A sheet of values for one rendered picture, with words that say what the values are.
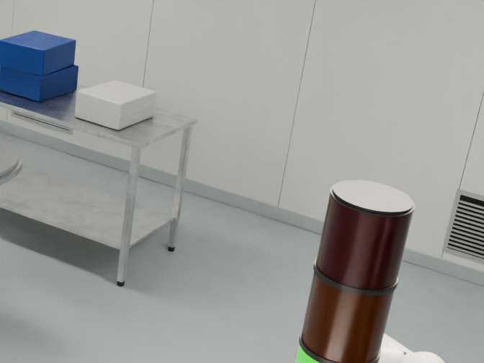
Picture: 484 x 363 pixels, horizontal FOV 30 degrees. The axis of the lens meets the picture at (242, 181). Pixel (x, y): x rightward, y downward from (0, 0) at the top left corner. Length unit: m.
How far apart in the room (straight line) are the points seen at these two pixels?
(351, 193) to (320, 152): 5.81
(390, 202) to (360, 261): 0.04
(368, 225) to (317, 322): 0.07
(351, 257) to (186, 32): 6.11
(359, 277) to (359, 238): 0.02
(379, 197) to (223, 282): 5.05
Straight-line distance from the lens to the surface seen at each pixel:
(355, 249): 0.51
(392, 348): 1.42
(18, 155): 4.55
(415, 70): 6.03
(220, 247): 6.02
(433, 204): 6.20
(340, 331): 0.54
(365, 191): 0.53
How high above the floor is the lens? 2.53
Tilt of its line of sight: 21 degrees down
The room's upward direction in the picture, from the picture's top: 9 degrees clockwise
